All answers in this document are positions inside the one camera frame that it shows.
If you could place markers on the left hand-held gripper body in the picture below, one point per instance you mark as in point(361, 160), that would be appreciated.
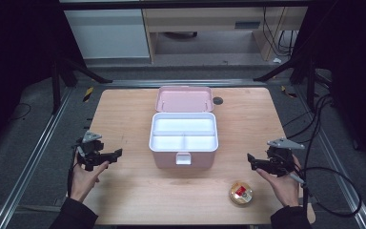
point(89, 152)

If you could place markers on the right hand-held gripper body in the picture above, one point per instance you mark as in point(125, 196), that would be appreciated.
point(281, 157)

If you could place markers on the round gold tin red label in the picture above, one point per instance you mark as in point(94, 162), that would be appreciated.
point(240, 192)

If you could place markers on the white divided tray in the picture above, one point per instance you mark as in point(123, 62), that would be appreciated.
point(184, 133)

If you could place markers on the pink storage box with lid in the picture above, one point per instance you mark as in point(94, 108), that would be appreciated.
point(184, 98)

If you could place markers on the person's left hand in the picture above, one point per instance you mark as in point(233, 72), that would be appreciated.
point(82, 181)

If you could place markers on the person's right hand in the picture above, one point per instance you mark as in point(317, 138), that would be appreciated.
point(282, 187)

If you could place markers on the yellow black tape strip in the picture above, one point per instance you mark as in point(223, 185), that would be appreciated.
point(288, 92)
point(88, 94)

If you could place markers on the black metal stand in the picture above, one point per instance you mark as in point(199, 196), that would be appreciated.
point(56, 89)
point(311, 86)

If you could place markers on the black round table grommet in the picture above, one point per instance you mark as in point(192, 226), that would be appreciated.
point(217, 100)

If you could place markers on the white paper scrap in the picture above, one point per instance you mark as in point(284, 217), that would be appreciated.
point(277, 60)

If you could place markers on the black curtain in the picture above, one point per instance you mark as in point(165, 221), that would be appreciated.
point(16, 57)
point(355, 79)

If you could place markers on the white cabinet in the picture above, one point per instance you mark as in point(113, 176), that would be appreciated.
point(108, 33)

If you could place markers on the light wooden desk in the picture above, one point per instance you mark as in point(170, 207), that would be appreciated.
point(203, 19)

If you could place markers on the metal floor rail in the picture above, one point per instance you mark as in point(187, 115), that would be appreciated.
point(340, 165)
point(28, 162)

